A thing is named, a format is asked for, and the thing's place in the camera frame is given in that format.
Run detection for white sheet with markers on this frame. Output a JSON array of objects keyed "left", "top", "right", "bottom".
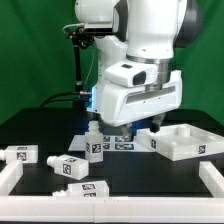
[{"left": 68, "top": 135, "right": 151, "bottom": 153}]

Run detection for black camera on stand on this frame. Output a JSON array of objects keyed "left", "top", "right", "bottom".
[{"left": 62, "top": 22, "right": 118, "bottom": 111}]

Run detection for black cables at base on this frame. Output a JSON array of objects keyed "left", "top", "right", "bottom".
[{"left": 40, "top": 90, "right": 93, "bottom": 108}]

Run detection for white U-shaped fence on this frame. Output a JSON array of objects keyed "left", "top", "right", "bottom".
[{"left": 0, "top": 162, "right": 224, "bottom": 224}]

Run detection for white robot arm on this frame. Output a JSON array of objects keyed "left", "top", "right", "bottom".
[{"left": 75, "top": 0, "right": 202, "bottom": 139}]

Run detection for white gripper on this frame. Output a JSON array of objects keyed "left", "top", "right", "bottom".
[{"left": 98, "top": 70, "right": 182, "bottom": 141}]

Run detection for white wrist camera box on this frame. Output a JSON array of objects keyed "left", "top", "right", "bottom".
[{"left": 104, "top": 61, "right": 158, "bottom": 88}]

